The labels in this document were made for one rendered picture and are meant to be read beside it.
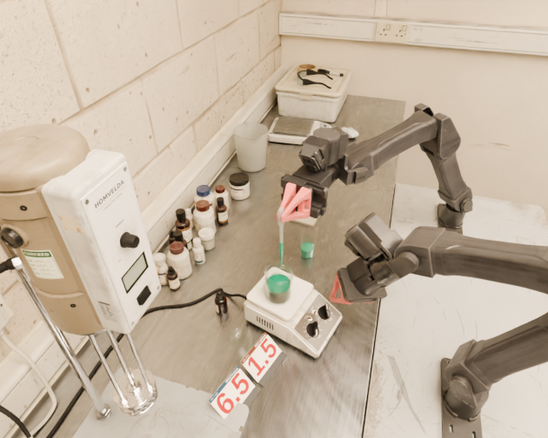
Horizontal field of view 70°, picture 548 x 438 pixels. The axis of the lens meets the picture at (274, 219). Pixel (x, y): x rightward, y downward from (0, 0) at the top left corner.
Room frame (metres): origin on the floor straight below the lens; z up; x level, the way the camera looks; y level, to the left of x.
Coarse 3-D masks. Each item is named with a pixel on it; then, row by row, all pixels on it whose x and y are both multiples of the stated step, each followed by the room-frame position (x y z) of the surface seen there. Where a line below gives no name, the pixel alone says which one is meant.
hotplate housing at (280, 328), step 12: (312, 300) 0.59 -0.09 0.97; (252, 312) 0.56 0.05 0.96; (264, 312) 0.55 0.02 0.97; (300, 312) 0.55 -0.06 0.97; (264, 324) 0.54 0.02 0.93; (276, 324) 0.53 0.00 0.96; (288, 324) 0.52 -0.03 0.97; (336, 324) 0.55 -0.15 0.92; (276, 336) 0.53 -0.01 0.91; (288, 336) 0.51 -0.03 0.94; (300, 336) 0.50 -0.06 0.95; (300, 348) 0.49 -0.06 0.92; (312, 348) 0.48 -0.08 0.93
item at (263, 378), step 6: (246, 354) 0.47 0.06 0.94; (282, 354) 0.49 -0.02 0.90; (276, 360) 0.47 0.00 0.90; (282, 360) 0.47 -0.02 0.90; (270, 366) 0.46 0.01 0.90; (276, 366) 0.46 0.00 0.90; (264, 372) 0.44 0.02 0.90; (270, 372) 0.44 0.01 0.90; (252, 378) 0.43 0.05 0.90; (258, 378) 0.43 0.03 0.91; (264, 378) 0.43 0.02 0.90; (270, 378) 0.43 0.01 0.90; (264, 384) 0.42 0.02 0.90
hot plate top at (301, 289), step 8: (264, 280) 0.63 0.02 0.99; (296, 280) 0.63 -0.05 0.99; (256, 288) 0.61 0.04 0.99; (264, 288) 0.61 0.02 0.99; (296, 288) 0.61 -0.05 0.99; (304, 288) 0.61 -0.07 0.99; (312, 288) 0.61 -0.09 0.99; (248, 296) 0.58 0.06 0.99; (256, 296) 0.58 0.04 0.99; (264, 296) 0.58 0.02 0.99; (296, 296) 0.58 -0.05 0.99; (304, 296) 0.58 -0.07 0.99; (256, 304) 0.56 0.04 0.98; (264, 304) 0.56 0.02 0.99; (272, 304) 0.56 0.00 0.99; (288, 304) 0.56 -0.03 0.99; (296, 304) 0.56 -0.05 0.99; (272, 312) 0.54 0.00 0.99; (280, 312) 0.54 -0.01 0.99; (288, 312) 0.54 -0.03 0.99; (296, 312) 0.54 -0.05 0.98; (288, 320) 0.52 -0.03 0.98
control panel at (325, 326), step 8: (320, 296) 0.60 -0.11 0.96; (312, 304) 0.58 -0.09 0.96; (320, 304) 0.58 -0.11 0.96; (328, 304) 0.59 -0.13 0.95; (312, 312) 0.56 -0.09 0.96; (336, 312) 0.58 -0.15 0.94; (304, 320) 0.54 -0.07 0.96; (312, 320) 0.54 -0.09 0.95; (320, 320) 0.55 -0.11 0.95; (328, 320) 0.55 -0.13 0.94; (336, 320) 0.56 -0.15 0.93; (296, 328) 0.51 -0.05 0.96; (304, 328) 0.52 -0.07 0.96; (320, 328) 0.53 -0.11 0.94; (328, 328) 0.53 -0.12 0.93; (304, 336) 0.50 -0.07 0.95; (320, 336) 0.51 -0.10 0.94; (312, 344) 0.49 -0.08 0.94; (320, 344) 0.49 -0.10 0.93
